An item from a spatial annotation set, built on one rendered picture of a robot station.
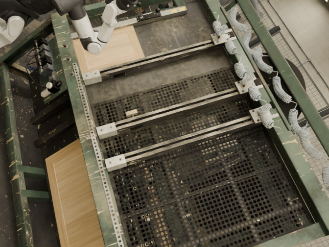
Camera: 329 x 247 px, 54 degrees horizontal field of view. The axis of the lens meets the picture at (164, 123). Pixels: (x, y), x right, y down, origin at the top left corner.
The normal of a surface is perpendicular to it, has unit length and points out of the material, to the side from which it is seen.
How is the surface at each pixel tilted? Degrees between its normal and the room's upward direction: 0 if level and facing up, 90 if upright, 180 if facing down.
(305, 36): 90
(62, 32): 60
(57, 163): 90
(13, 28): 90
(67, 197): 90
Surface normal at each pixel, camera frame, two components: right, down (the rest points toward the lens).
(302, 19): -0.51, -0.37
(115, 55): 0.00, -0.44
